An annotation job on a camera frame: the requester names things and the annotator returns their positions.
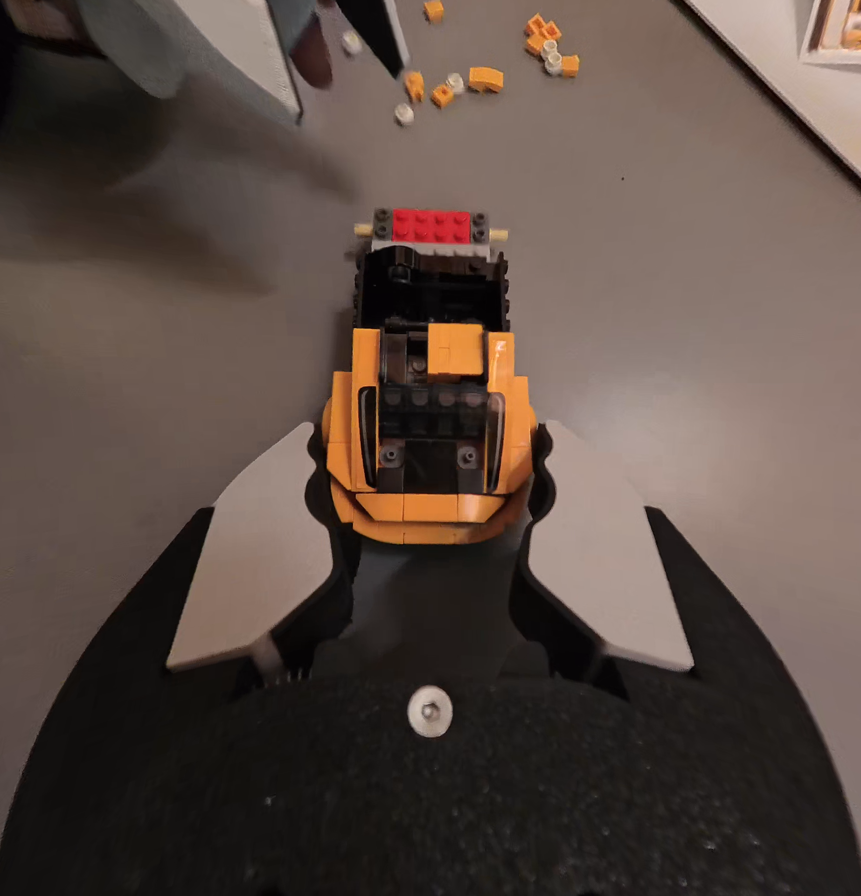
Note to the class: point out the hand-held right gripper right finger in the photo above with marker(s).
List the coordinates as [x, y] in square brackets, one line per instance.
[605, 560]

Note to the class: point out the person's left hand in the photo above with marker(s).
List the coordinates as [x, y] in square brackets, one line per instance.
[311, 59]

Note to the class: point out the scattered orange white lego pieces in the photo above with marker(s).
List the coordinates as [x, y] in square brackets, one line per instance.
[485, 78]

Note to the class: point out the orange black lego car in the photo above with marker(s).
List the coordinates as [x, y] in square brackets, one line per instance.
[430, 504]

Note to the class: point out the white book stand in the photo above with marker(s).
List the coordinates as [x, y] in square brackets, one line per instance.
[766, 84]

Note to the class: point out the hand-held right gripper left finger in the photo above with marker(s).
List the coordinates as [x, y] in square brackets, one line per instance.
[262, 560]

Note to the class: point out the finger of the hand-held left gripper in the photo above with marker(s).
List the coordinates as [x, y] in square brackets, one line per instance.
[213, 42]
[381, 35]

